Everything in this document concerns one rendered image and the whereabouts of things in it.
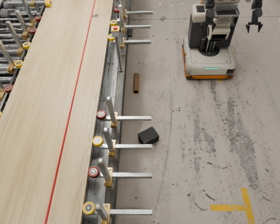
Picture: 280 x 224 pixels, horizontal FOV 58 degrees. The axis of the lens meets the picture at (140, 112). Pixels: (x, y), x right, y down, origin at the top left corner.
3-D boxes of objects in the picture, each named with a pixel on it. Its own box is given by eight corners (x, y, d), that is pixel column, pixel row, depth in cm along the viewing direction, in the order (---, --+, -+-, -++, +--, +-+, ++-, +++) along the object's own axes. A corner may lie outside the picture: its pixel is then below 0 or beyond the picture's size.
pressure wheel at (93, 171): (92, 183, 186) (89, 178, 177) (90, 174, 190) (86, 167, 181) (102, 180, 187) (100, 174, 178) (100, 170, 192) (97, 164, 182)
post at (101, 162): (113, 184, 195) (103, 157, 156) (113, 189, 193) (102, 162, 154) (109, 184, 195) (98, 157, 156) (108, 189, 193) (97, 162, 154)
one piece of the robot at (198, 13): (186, 43, 366) (193, -14, 299) (224, 42, 364) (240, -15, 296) (187, 59, 347) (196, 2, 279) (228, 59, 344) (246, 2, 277)
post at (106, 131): (116, 157, 213) (108, 126, 174) (116, 161, 211) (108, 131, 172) (112, 157, 213) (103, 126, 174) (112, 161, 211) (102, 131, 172)
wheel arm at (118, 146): (151, 146, 204) (151, 143, 201) (151, 150, 202) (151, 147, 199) (98, 146, 206) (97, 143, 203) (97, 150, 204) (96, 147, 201)
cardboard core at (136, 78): (139, 73, 348) (138, 90, 331) (139, 77, 355) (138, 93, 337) (133, 73, 349) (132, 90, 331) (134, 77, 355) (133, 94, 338)
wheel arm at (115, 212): (152, 210, 175) (152, 209, 171) (152, 215, 173) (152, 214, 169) (90, 210, 177) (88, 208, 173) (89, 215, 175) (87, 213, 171)
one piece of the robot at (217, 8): (208, 19, 280) (212, 1, 263) (234, 18, 279) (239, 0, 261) (210, 28, 271) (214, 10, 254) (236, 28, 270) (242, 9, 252)
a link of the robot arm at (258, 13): (261, 2, 238) (251, 2, 238) (266, 2, 227) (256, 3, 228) (259, 16, 243) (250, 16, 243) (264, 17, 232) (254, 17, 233)
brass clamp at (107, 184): (114, 170, 190) (113, 167, 186) (112, 187, 182) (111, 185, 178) (106, 170, 191) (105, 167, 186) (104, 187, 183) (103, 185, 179)
